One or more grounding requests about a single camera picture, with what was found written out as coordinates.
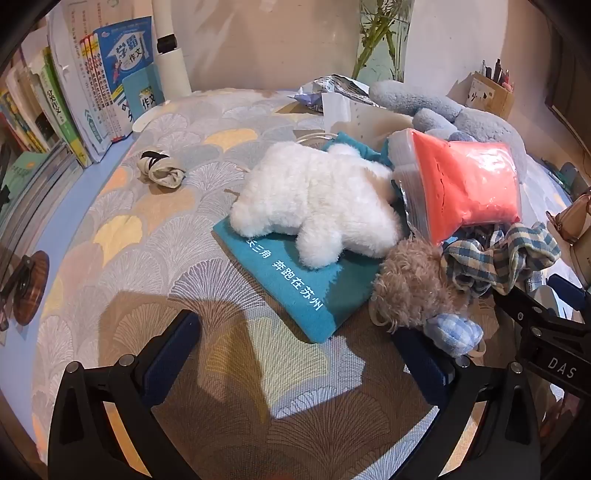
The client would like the beige perforated sheet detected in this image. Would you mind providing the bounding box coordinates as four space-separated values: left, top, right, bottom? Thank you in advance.
323 92 416 145

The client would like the bunch of pens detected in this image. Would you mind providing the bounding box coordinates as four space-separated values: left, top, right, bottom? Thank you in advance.
478 58 514 90

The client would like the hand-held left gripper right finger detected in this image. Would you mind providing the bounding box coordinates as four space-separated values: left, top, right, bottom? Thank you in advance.
392 328 541 480

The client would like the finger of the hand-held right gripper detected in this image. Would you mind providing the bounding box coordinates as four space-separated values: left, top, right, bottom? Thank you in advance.
549 275 591 306
492 285 591 343

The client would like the blue plaid cloth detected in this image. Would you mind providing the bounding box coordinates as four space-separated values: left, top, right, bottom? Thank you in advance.
441 222 561 296

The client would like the white and black sock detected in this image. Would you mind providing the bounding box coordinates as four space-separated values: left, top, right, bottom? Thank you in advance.
139 150 186 190

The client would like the row of books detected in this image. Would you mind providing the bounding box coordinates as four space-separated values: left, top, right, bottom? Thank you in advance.
0 0 165 241

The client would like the fan-patterned table mat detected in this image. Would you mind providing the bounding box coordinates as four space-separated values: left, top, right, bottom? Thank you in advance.
34 88 573 480

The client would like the glass vase with green stems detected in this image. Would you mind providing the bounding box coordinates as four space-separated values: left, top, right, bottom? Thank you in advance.
352 0 414 84

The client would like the orange clay zip bag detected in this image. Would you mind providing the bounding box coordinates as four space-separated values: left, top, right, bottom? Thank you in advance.
388 128 523 245

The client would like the beige handbag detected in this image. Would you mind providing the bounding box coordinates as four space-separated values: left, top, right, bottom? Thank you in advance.
546 187 591 245

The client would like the teal drawstring bag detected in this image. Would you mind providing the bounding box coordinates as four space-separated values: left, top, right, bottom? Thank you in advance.
212 131 394 344

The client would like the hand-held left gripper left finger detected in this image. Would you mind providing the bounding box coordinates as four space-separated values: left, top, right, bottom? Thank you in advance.
47 309 201 480

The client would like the white plush toy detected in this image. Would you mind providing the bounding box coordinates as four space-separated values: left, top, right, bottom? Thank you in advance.
229 142 404 270

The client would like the brown curly plush toy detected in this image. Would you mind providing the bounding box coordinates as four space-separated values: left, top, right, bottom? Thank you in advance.
369 235 485 358

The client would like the crumpled printed wrapper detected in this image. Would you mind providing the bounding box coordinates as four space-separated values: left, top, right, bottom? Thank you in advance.
288 74 372 114

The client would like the beige pen holder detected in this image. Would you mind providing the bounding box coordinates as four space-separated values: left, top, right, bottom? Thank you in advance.
467 71 515 121

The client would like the green box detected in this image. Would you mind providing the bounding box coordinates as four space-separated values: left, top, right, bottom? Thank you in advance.
547 161 579 191

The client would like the round wooden disc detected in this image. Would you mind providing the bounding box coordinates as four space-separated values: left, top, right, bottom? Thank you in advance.
11 250 51 326

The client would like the grey-blue plush toy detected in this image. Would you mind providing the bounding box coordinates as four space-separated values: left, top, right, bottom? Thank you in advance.
369 80 529 185

